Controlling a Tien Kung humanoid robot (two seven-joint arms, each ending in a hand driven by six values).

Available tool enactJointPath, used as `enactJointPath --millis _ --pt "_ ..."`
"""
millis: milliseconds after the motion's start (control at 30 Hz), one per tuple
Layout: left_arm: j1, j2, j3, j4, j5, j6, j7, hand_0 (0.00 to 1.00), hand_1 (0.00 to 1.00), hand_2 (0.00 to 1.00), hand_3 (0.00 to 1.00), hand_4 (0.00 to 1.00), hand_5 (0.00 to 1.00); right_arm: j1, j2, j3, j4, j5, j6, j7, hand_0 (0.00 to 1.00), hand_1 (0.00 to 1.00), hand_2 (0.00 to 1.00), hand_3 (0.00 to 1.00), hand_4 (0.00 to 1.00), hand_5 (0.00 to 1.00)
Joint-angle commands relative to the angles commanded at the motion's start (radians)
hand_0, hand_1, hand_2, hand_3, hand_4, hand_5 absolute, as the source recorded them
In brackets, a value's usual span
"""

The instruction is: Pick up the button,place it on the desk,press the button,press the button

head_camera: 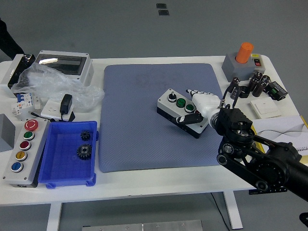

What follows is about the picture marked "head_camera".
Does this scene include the white blue circuit breaker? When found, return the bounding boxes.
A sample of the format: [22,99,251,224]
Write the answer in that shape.
[11,92,43,121]

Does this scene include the large black gear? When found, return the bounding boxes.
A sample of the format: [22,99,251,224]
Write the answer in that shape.
[76,143,93,161]

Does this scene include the black capacitor clip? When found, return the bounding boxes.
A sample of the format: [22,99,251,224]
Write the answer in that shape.
[239,86,251,99]

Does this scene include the black power adapter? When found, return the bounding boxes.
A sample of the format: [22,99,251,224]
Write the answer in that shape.
[59,93,73,116]

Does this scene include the four-button grey control box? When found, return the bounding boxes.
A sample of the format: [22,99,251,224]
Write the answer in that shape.
[157,88,209,139]

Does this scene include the black cable under table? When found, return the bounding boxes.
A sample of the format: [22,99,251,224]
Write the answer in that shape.
[210,192,231,231]

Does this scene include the white wall socket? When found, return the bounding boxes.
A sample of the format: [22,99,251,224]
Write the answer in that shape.
[40,99,75,122]

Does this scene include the white table leg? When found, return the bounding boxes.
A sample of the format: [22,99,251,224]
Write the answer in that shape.
[222,191,244,230]
[46,203,63,231]

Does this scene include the yellow white product box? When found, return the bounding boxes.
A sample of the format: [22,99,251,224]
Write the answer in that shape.
[251,115,308,167]

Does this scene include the grey square base block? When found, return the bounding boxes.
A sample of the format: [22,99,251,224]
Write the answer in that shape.
[221,52,258,82]

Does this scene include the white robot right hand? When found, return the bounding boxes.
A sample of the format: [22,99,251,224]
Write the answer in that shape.
[175,89,221,125]

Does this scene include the white box glossy black panel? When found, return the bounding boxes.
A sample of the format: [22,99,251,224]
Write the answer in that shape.
[0,54,36,98]

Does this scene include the grey distribution box clear lid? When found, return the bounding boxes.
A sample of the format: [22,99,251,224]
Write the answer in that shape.
[35,50,94,87]

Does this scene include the white switch red green buttons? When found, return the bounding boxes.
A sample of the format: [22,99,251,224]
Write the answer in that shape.
[251,53,266,74]

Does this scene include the blue plastic bin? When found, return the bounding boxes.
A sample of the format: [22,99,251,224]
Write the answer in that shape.
[38,120,99,190]

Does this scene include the clear plastic bag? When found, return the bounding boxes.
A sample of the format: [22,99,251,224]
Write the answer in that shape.
[11,63,105,110]

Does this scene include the white wall switch plate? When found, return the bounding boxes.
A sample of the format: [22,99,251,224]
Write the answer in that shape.
[250,99,282,119]

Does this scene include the black adapter cord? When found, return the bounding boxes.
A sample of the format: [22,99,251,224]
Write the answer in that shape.
[30,111,57,122]

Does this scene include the orange cylinder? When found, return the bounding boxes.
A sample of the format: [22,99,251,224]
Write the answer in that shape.
[235,42,254,64]

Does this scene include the five-button grey control box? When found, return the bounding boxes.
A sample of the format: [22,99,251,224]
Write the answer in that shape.
[1,117,49,188]

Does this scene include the grey-blue fabric mat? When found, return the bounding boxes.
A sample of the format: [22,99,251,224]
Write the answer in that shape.
[98,63,238,173]

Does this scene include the black module green terminal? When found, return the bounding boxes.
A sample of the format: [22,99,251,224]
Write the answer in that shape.
[266,81,289,101]

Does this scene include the grey metal block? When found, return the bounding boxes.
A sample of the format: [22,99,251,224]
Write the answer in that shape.
[0,113,17,153]

